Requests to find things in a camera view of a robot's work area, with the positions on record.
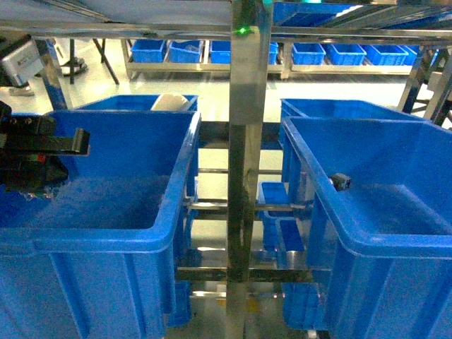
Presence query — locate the blue bin behind right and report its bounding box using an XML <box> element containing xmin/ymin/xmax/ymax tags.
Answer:
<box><xmin>280</xmin><ymin>99</ymin><xmax>429</xmax><ymax>122</ymax></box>

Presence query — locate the steel rack upright post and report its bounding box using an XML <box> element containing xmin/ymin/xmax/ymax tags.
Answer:
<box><xmin>225</xmin><ymin>1</ymin><xmax>273</xmax><ymax>338</ymax></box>

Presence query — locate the white object in bin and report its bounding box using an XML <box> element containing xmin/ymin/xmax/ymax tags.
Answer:
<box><xmin>150</xmin><ymin>93</ymin><xmax>189</xmax><ymax>112</ymax></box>

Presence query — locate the large blue bin left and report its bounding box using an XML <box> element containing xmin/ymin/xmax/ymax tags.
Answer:
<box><xmin>1</xmin><ymin>110</ymin><xmax>201</xmax><ymax>338</ymax></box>

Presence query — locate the blue bin behind left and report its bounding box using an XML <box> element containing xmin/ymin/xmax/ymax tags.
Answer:
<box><xmin>75</xmin><ymin>95</ymin><xmax>198</xmax><ymax>112</ymax></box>

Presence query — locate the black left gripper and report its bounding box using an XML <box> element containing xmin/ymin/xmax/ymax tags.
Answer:
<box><xmin>1</xmin><ymin>102</ymin><xmax>90</xmax><ymax>197</ymax></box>

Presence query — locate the green mushroom push button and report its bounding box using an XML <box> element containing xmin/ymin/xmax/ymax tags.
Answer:
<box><xmin>328</xmin><ymin>173</ymin><xmax>352</xmax><ymax>191</ymax></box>

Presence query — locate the large blue bin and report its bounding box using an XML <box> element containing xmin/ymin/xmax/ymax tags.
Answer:
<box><xmin>1</xmin><ymin>110</ymin><xmax>201</xmax><ymax>338</ymax></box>
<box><xmin>283</xmin><ymin>117</ymin><xmax>451</xmax><ymax>338</ymax></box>

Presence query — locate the large blue bin right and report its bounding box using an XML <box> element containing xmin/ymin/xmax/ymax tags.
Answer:
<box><xmin>283</xmin><ymin>117</ymin><xmax>451</xmax><ymax>338</ymax></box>

